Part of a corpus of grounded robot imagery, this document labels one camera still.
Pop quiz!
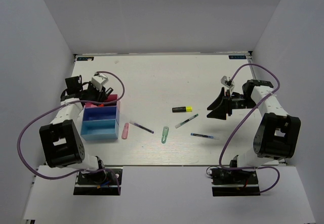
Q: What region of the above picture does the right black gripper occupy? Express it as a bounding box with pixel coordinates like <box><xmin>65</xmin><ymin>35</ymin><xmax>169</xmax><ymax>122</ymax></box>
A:
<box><xmin>207</xmin><ymin>87</ymin><xmax>258</xmax><ymax>120</ymax></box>

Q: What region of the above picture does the yellow cap black highlighter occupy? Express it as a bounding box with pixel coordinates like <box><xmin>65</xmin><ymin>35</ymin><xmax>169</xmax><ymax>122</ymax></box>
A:
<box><xmin>172</xmin><ymin>106</ymin><xmax>192</xmax><ymax>113</ymax></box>

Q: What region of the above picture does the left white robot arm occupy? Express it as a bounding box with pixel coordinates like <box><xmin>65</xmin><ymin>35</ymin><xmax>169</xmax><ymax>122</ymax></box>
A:
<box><xmin>39</xmin><ymin>73</ymin><xmax>113</xmax><ymax>183</ymax></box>

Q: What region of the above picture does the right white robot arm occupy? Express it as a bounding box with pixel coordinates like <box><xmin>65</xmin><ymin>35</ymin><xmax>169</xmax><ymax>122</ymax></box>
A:
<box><xmin>207</xmin><ymin>79</ymin><xmax>301</xmax><ymax>183</ymax></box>

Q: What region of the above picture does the pink blue tiered organizer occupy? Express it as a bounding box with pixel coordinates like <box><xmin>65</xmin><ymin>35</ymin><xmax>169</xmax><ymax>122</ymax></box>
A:
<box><xmin>80</xmin><ymin>101</ymin><xmax>120</xmax><ymax>141</ymax></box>

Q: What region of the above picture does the purple ink pen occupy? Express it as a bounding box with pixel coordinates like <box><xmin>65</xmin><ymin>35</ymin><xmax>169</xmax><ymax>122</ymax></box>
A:
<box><xmin>129</xmin><ymin>121</ymin><xmax>154</xmax><ymax>134</ymax></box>

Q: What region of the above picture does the blue ink pen right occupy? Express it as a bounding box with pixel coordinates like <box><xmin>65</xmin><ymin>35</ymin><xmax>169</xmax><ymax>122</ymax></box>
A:
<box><xmin>190</xmin><ymin>133</ymin><xmax>219</xmax><ymax>140</ymax></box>

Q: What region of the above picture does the green ink clear pen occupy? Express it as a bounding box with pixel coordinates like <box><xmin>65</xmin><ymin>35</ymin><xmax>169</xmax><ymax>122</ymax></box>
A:
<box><xmin>175</xmin><ymin>114</ymin><xmax>199</xmax><ymax>129</ymax></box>

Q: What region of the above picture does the pink eraser stick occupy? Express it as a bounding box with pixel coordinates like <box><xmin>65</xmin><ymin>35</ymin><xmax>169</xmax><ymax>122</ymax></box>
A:
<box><xmin>121</xmin><ymin>122</ymin><xmax>129</xmax><ymax>140</ymax></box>

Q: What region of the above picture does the left table corner label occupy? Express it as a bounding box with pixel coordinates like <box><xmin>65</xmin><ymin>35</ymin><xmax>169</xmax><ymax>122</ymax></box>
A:
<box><xmin>76</xmin><ymin>57</ymin><xmax>94</xmax><ymax>61</ymax></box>

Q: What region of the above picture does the table corner label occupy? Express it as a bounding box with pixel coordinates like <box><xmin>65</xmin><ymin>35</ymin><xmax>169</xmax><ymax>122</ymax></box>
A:
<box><xmin>228</xmin><ymin>55</ymin><xmax>247</xmax><ymax>60</ymax></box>
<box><xmin>76</xmin><ymin>57</ymin><xmax>94</xmax><ymax>61</ymax></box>

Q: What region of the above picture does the right table corner label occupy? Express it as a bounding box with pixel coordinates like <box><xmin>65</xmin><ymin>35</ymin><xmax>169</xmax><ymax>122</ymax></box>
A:
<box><xmin>228</xmin><ymin>55</ymin><xmax>247</xmax><ymax>60</ymax></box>

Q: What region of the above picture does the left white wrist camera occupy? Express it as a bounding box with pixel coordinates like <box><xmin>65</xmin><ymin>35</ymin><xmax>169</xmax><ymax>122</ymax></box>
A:
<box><xmin>91</xmin><ymin>72</ymin><xmax>108</xmax><ymax>91</ymax></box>

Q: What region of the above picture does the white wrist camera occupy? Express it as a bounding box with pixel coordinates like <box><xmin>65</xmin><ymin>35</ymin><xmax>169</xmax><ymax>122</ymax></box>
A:
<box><xmin>91</xmin><ymin>72</ymin><xmax>108</xmax><ymax>91</ymax></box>
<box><xmin>221</xmin><ymin>76</ymin><xmax>235</xmax><ymax>94</ymax></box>

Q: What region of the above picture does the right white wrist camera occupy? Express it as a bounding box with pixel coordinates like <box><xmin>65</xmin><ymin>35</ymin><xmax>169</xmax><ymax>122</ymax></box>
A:
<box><xmin>221</xmin><ymin>76</ymin><xmax>235</xmax><ymax>94</ymax></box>

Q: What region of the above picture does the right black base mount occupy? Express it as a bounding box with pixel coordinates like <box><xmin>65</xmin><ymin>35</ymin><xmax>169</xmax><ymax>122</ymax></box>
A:
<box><xmin>206</xmin><ymin>166</ymin><xmax>261</xmax><ymax>197</ymax></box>

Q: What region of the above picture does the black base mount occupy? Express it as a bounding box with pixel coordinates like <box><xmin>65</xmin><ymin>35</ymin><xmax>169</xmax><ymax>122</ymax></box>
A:
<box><xmin>206</xmin><ymin>166</ymin><xmax>261</xmax><ymax>197</ymax></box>
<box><xmin>73</xmin><ymin>167</ymin><xmax>123</xmax><ymax>196</ymax></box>

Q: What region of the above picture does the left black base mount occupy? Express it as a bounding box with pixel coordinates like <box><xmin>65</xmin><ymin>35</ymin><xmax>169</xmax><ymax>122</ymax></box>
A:
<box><xmin>73</xmin><ymin>167</ymin><xmax>123</xmax><ymax>196</ymax></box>

